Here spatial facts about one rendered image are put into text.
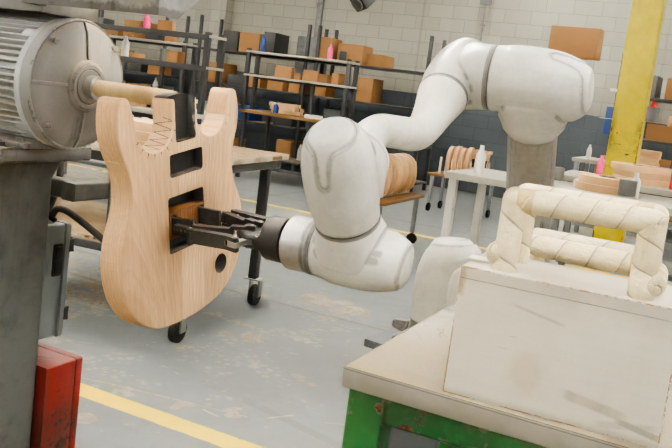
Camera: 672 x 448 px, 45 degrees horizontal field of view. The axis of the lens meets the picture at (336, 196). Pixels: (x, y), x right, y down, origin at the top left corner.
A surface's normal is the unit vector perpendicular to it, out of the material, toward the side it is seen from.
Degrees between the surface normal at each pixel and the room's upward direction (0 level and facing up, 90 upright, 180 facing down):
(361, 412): 90
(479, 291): 90
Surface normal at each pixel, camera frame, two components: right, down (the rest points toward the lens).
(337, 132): -0.22, -0.68
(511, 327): -0.40, 0.07
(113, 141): -0.44, 0.39
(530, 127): -0.33, 0.68
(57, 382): 0.89, 0.17
